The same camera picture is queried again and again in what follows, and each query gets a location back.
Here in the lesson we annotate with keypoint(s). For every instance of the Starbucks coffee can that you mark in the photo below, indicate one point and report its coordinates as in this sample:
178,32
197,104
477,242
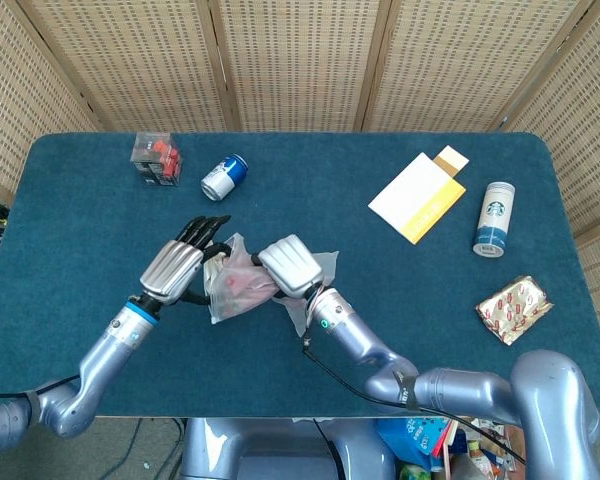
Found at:
494,220

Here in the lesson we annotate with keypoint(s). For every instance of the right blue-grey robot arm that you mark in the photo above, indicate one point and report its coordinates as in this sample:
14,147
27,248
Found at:
460,390

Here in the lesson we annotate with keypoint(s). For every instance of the white brown card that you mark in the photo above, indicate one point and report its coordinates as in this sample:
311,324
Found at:
454,160

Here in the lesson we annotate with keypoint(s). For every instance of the clear plastic zip bag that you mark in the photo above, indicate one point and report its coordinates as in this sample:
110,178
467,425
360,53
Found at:
230,307

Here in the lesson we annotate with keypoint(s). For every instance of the blue silver soda can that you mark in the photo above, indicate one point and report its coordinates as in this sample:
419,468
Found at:
222,177

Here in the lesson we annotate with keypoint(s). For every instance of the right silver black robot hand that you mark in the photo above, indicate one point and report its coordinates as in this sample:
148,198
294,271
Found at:
292,265

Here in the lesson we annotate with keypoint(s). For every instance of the clear box with red toy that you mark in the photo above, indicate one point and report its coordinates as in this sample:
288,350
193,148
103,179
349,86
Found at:
157,160

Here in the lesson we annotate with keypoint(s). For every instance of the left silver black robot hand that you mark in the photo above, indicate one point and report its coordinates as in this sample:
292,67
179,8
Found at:
172,267

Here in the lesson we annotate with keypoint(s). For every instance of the blue snack package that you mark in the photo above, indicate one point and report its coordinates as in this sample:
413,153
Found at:
412,437

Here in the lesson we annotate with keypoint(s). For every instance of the gold red foil packet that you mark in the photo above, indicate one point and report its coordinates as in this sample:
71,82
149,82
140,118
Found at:
512,310

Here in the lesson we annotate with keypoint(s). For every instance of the blue table cloth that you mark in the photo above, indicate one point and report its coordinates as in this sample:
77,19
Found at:
305,165

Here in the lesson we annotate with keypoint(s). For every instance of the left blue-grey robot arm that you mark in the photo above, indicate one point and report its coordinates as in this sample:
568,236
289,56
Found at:
100,355

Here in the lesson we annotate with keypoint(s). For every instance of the blue-grey robot torso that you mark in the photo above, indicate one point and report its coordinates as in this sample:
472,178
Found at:
260,450

